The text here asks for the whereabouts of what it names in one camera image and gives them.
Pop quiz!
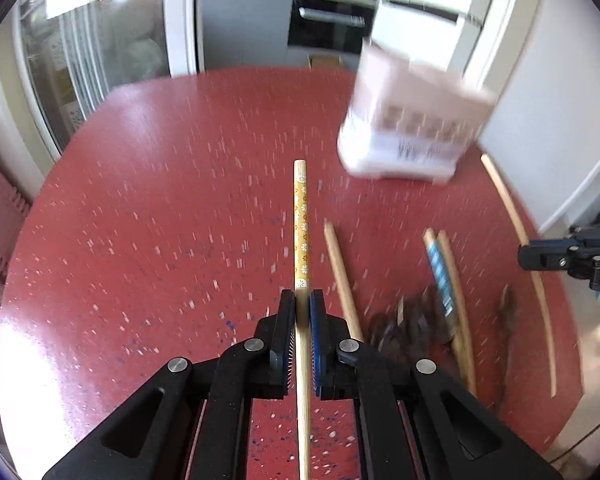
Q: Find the cardboard box on floor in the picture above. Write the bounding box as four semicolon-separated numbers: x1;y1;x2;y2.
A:
308;53;346;70

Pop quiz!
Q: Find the white refrigerator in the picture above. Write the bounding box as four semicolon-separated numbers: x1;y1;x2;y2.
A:
370;0;526;96

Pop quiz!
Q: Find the plain wooden chopstick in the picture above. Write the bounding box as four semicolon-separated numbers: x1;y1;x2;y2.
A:
480;153;560;399
437;230;478;396
323;221;365;341

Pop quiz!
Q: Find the black built-in oven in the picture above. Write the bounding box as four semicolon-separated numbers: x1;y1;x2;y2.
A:
287;0;375;54

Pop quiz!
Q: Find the blue patterned chopstick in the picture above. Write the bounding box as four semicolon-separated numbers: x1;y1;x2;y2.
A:
422;228;460;344

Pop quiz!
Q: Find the dark translucent plastic spoon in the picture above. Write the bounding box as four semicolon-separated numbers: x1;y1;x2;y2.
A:
366;286;452;364

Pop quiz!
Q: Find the yellow patterned chopstick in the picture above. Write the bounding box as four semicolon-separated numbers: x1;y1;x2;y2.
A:
294;159;312;480

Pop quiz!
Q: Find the glass sliding door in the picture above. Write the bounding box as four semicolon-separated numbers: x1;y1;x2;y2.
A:
12;0;169;157

